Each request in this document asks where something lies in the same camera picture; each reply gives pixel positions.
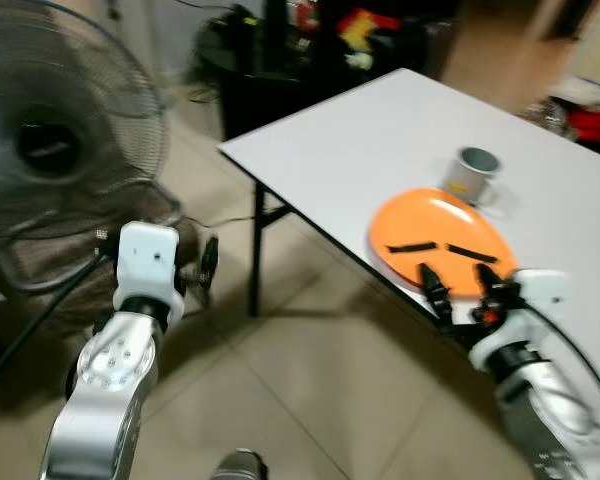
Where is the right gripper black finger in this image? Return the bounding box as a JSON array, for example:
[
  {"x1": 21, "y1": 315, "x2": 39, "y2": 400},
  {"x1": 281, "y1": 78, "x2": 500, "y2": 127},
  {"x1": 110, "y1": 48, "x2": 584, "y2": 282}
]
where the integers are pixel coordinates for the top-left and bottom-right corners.
[
  {"x1": 420, "y1": 261, "x2": 455, "y2": 327},
  {"x1": 476, "y1": 264, "x2": 517, "y2": 303}
]

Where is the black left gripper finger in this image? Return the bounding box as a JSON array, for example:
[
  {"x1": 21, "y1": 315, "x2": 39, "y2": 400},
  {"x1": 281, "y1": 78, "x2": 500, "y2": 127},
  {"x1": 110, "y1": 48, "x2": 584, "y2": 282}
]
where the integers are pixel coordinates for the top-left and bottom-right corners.
[{"x1": 198, "y1": 237, "x2": 222, "y2": 304}]

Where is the orange plate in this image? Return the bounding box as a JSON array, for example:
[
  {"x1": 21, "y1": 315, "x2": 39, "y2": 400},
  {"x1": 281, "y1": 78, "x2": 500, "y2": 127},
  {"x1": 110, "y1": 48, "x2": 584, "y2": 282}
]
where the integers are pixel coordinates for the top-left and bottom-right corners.
[{"x1": 368, "y1": 186, "x2": 519, "y2": 300}]

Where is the short black strip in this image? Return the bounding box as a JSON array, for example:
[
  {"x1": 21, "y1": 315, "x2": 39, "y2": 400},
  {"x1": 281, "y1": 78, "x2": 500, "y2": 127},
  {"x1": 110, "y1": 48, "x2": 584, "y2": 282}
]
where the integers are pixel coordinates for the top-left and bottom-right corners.
[
  {"x1": 385, "y1": 240, "x2": 439, "y2": 253},
  {"x1": 447, "y1": 244, "x2": 499, "y2": 264}
]

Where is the black table leg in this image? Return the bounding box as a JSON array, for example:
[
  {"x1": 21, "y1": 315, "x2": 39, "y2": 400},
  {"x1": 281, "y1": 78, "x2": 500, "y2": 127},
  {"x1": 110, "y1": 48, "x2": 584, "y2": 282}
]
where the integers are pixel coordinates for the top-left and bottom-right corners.
[{"x1": 248, "y1": 180, "x2": 293, "y2": 319}]

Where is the grey metal mug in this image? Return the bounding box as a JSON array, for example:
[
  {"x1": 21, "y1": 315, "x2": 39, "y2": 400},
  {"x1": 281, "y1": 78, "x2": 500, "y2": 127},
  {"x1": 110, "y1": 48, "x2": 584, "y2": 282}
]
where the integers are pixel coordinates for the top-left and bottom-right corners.
[{"x1": 442, "y1": 146, "x2": 512, "y2": 214}]

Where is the red object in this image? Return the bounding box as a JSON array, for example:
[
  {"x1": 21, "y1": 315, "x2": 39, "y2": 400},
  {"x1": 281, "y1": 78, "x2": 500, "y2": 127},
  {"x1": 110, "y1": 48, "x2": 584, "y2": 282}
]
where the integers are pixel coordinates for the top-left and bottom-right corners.
[{"x1": 565, "y1": 106, "x2": 600, "y2": 148}]

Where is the black standing fan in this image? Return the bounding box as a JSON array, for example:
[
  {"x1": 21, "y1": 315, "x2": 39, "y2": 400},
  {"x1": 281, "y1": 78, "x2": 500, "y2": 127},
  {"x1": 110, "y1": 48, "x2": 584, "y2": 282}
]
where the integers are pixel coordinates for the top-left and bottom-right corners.
[{"x1": 0, "y1": 0, "x2": 184, "y2": 336}]

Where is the red and yellow package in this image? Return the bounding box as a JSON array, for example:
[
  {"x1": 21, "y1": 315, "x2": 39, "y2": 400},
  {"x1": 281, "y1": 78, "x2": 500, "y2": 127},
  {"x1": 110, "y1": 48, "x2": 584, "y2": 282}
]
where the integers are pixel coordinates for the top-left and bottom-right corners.
[{"x1": 338, "y1": 7, "x2": 403, "y2": 57}]

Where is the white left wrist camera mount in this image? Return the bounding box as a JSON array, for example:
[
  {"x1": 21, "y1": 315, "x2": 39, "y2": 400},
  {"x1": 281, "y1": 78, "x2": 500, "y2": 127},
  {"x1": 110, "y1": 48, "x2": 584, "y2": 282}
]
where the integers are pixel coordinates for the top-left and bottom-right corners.
[{"x1": 112, "y1": 222, "x2": 187, "y2": 307}]

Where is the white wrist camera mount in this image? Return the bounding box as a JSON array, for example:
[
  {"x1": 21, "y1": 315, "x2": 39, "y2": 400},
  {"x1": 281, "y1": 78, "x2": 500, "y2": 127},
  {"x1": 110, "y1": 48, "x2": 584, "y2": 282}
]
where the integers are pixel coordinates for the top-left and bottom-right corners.
[
  {"x1": 469, "y1": 269, "x2": 572, "y2": 367},
  {"x1": 112, "y1": 222, "x2": 187, "y2": 307}
]

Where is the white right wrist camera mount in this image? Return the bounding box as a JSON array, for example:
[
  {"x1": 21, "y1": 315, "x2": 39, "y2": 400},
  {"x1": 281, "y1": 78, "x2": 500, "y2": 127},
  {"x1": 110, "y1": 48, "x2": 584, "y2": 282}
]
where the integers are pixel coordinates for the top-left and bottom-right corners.
[{"x1": 469, "y1": 269, "x2": 572, "y2": 367}]

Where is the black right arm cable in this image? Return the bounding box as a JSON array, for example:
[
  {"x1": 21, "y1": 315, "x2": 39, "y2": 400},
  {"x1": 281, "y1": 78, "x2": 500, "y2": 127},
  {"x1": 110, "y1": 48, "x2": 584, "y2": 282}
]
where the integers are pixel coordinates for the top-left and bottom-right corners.
[{"x1": 523, "y1": 300, "x2": 600, "y2": 413}]

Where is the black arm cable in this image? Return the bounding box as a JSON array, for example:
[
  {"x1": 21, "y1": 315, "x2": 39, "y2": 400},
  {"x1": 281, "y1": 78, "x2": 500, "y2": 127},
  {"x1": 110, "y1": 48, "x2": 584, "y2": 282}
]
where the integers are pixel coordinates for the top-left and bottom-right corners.
[
  {"x1": 523, "y1": 300, "x2": 600, "y2": 413},
  {"x1": 0, "y1": 248, "x2": 115, "y2": 396}
]

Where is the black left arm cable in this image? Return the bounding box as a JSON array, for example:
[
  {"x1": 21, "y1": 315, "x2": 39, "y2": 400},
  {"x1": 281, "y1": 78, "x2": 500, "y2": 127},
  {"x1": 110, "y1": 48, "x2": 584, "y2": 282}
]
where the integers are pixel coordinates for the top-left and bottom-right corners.
[{"x1": 0, "y1": 248, "x2": 115, "y2": 396}]

